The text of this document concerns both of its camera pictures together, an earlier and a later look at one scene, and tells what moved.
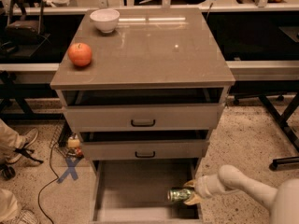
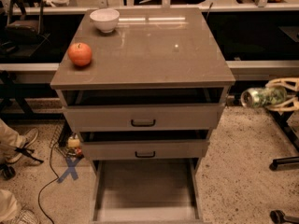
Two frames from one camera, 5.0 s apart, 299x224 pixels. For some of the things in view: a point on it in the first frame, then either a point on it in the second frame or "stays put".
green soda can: [177, 194] -> [263, 96]
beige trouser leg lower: [8, 204] stays put
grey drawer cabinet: [143, 87] stays put
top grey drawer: [143, 117] stays put
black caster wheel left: [7, 173] stays put
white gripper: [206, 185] -> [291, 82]
